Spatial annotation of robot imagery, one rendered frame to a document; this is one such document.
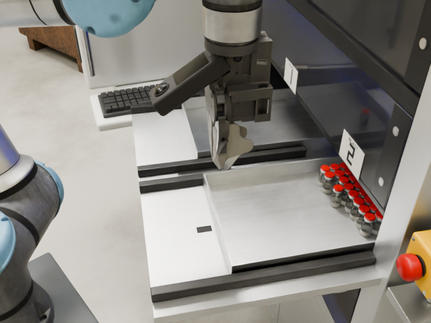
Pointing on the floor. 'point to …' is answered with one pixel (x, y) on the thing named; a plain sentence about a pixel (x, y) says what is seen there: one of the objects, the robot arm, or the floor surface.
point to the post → (401, 216)
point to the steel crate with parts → (52, 40)
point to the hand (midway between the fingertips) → (215, 161)
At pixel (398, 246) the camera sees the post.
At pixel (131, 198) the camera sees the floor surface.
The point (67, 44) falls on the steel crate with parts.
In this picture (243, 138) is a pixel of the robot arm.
